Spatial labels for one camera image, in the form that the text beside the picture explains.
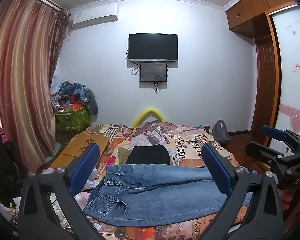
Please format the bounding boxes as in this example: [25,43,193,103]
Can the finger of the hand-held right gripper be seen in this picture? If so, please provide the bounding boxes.
[261,125,300,152]
[245,141,294,167]

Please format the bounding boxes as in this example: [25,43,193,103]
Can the grey bag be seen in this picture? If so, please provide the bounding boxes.
[211,120,231,144]

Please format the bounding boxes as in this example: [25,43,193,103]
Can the white wardrobe door with hearts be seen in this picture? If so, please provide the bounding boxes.
[268,4,300,155]

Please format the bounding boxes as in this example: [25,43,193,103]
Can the white crumpled cloth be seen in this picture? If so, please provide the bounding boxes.
[74,166,108,205]

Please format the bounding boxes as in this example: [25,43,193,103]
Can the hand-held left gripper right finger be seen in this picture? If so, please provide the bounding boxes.
[197,142,284,240]

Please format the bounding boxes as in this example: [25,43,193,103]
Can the green storage box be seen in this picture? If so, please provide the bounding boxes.
[54,106,90,132]

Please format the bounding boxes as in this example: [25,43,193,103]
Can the wooden overhead cabinet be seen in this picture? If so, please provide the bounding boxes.
[226,0,298,39]

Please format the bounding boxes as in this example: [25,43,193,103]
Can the pile of clothes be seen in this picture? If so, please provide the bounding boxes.
[50,75,99,114]

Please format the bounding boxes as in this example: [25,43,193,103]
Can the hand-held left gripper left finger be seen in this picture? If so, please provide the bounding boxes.
[18,143,110,240]

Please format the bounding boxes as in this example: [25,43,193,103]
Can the black wall television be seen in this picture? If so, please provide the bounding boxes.
[128,33,179,62]

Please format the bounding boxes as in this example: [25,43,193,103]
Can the blue denim pants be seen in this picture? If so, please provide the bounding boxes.
[84,164,253,227]

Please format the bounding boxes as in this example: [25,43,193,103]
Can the striped pink curtain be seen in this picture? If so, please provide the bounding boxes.
[0,0,70,178]

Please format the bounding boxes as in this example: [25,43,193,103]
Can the white air conditioner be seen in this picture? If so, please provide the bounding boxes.
[69,3,119,29]

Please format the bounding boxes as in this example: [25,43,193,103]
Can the black folded garment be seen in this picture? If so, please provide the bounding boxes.
[126,144,171,165]

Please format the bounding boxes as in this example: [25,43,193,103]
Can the yellow foam tube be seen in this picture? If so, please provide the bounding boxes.
[132,107,167,128]

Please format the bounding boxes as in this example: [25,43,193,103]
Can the person's right hand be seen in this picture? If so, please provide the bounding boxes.
[277,190,300,211]

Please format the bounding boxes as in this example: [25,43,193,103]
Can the bamboo lap desk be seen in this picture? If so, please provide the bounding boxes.
[50,131,111,169]

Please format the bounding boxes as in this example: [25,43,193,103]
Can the dark hanging clothes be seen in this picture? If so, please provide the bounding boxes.
[0,119,25,205]

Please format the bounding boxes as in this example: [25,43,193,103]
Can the printed blanket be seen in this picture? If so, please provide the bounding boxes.
[50,120,255,240]

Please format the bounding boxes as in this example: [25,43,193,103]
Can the small black wall monitor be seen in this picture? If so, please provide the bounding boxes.
[139,62,168,83]

